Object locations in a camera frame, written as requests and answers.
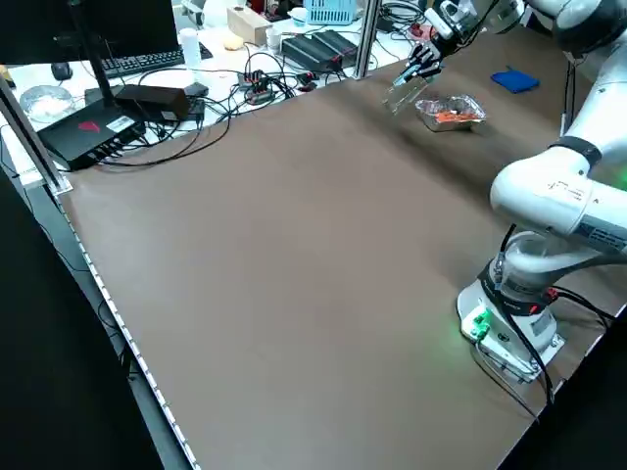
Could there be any blue dishcloth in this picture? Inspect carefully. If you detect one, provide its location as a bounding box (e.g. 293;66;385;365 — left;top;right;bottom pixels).
491;66;541;94

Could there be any white plastic bottle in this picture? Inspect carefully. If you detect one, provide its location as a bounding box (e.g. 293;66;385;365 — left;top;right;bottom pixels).
178;27;203;71

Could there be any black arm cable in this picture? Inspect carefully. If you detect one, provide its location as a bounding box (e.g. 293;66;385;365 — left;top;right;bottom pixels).
469;222;613;422

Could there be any light blue plastic basket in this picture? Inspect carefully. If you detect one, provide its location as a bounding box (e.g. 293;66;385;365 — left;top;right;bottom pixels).
302;0;364;25

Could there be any grey power strip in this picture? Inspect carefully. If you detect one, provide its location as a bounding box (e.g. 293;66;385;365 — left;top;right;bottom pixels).
238;70;276;105

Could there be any plain black rectangular box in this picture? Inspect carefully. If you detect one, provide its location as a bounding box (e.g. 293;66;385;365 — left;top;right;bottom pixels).
115;83;191;122

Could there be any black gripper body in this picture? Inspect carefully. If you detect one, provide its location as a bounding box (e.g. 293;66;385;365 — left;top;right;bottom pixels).
428;32;467;68

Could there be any aluminium frame rail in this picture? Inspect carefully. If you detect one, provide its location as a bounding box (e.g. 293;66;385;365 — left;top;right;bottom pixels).
0;77;73;197

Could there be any black desk cable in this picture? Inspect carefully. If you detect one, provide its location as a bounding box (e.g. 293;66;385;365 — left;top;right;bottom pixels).
97;115;232;168

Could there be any aluminium camera post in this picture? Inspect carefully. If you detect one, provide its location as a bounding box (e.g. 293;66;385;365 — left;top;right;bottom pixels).
355;0;382;80

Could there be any black power brick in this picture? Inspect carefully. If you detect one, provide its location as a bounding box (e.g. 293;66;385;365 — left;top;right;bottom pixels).
281;36;335;71
313;28;359;61

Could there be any black keyboard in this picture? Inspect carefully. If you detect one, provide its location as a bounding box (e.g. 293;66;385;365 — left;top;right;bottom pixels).
95;46;215;79

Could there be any wooden box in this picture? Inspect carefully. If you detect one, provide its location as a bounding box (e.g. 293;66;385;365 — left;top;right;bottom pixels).
225;5;273;46

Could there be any black box red logo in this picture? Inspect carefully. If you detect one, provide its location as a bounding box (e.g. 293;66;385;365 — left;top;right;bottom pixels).
36;103;148;172

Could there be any black computer monitor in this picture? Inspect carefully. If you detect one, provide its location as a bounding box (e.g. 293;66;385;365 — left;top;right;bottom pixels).
0;0;180;107

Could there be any clear seasoning bottle teal cap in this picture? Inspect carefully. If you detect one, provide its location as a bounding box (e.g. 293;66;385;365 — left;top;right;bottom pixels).
380;68;435;118

